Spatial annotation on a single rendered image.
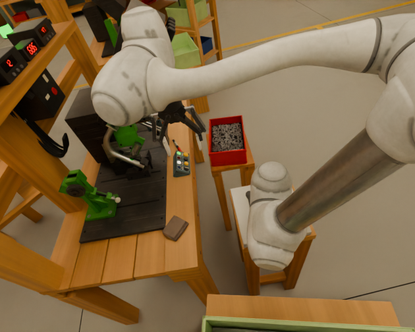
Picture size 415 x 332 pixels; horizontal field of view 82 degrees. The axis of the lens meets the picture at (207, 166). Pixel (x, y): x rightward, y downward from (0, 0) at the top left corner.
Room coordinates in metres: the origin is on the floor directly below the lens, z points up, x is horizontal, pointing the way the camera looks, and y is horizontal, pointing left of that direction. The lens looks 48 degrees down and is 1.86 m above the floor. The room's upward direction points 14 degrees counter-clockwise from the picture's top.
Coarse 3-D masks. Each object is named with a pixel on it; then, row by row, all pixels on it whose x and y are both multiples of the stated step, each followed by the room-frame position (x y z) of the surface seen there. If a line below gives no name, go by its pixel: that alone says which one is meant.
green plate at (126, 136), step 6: (120, 126) 1.02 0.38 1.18; (126, 126) 1.02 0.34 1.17; (132, 126) 1.01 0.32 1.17; (114, 132) 1.02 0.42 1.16; (120, 132) 1.02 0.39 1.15; (126, 132) 1.01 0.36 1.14; (132, 132) 1.01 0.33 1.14; (120, 138) 1.01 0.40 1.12; (126, 138) 1.00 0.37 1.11; (132, 138) 1.00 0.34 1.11; (120, 144) 1.00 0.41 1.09; (126, 144) 1.00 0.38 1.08; (132, 144) 0.99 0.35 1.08
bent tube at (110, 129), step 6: (108, 126) 0.99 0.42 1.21; (114, 126) 1.02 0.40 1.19; (108, 132) 0.99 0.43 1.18; (108, 138) 0.99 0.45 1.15; (108, 144) 0.98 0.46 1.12; (108, 150) 0.97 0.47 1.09; (114, 150) 0.98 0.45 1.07; (114, 156) 0.96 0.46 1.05; (120, 156) 0.96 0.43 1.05; (126, 156) 0.96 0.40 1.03; (132, 162) 0.94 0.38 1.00; (138, 162) 0.94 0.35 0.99
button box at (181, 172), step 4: (176, 152) 0.98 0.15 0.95; (180, 152) 0.98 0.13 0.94; (176, 156) 0.95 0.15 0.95; (180, 156) 0.95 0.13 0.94; (184, 156) 0.96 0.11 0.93; (188, 156) 0.97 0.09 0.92; (176, 160) 0.92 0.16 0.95; (180, 160) 0.92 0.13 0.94; (184, 160) 0.92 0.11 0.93; (188, 160) 0.93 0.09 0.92; (176, 164) 0.89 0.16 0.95; (180, 164) 0.89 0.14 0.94; (188, 164) 0.90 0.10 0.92; (176, 168) 0.86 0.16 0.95; (180, 168) 0.86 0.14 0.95; (176, 172) 0.85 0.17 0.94; (180, 172) 0.85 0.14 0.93; (184, 172) 0.84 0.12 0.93; (188, 172) 0.85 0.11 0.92; (176, 176) 0.85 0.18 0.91; (180, 176) 0.85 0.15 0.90
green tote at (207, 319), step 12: (204, 324) 0.15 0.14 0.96; (216, 324) 0.16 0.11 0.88; (228, 324) 0.15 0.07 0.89; (240, 324) 0.13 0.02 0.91; (252, 324) 0.12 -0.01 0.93; (264, 324) 0.11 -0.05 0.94; (276, 324) 0.11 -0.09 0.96; (288, 324) 0.10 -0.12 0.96; (300, 324) 0.09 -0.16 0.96; (312, 324) 0.08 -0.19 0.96; (324, 324) 0.08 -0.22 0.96; (336, 324) 0.07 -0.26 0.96; (348, 324) 0.06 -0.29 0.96
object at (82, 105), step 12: (84, 96) 1.31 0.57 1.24; (72, 108) 1.21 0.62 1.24; (84, 108) 1.18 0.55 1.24; (72, 120) 1.11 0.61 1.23; (84, 120) 1.11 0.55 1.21; (96, 120) 1.10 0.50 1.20; (84, 132) 1.11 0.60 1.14; (96, 132) 1.10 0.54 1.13; (84, 144) 1.12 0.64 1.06; (96, 144) 1.11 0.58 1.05; (96, 156) 1.11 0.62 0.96
